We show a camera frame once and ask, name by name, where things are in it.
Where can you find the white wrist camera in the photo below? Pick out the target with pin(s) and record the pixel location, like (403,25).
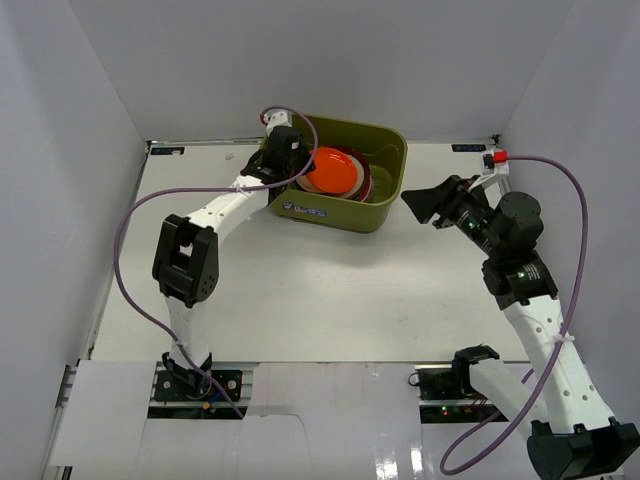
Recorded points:
(495,168)
(276,118)

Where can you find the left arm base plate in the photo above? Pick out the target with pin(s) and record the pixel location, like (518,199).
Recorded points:
(167,389)

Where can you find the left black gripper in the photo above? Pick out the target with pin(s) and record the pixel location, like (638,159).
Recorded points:
(279,167)

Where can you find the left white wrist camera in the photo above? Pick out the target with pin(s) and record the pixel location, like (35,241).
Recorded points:
(276,118)

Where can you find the orange plastic plate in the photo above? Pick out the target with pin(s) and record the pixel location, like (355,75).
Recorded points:
(334,173)

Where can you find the olive green plastic bin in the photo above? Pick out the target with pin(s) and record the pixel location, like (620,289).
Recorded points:
(384,148)

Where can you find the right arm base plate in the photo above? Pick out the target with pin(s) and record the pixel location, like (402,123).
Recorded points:
(434,384)

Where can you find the blue sticker on bin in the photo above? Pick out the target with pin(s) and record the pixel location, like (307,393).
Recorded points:
(291,207)

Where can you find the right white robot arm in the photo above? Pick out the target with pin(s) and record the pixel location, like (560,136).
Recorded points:
(569,430)

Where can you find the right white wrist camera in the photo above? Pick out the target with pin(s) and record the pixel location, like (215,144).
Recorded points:
(495,168)

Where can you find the dark red rimmed plate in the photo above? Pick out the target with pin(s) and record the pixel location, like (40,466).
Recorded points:
(362,191)

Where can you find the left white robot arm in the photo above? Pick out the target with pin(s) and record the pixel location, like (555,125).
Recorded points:
(186,263)

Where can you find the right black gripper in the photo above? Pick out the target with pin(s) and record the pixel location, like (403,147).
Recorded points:
(443,199)

